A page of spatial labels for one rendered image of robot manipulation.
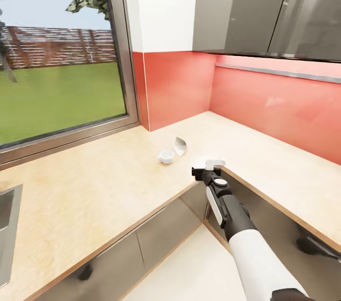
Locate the coffee cup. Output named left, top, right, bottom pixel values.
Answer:
left=158, top=150, right=174, bottom=164

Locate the paper coffee filter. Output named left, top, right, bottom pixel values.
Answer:
left=174, top=137, right=189, bottom=155

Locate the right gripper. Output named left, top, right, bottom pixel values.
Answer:
left=191, top=167, right=221, bottom=182

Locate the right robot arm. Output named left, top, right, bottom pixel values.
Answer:
left=191, top=159, right=316, bottom=301

